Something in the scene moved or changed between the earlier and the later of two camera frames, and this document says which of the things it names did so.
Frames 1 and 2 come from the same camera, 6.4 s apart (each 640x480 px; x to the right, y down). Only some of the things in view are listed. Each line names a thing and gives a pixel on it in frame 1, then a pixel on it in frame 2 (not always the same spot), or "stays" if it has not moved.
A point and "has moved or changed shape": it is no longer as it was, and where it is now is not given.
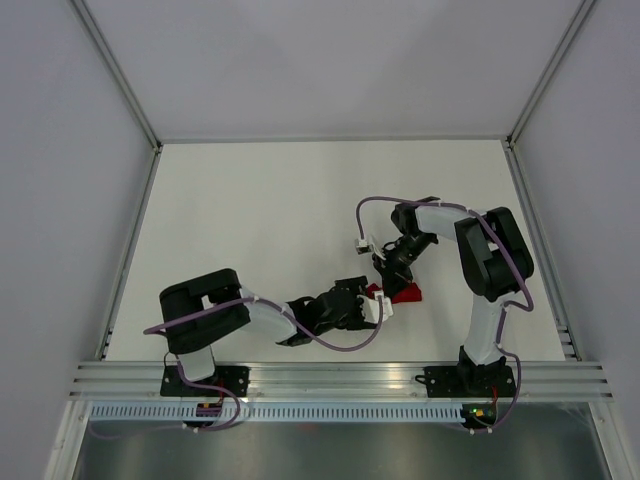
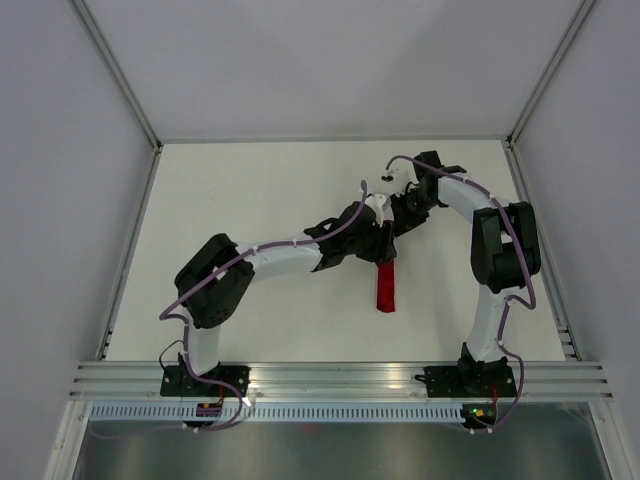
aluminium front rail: (142, 381) stays
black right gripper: (393, 277) to (402, 219)
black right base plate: (475, 381) stays
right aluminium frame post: (558, 53) stays
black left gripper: (356, 285) to (382, 250)
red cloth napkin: (411, 292) has moved or changed shape
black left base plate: (233, 378) stays
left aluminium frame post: (119, 75) stays
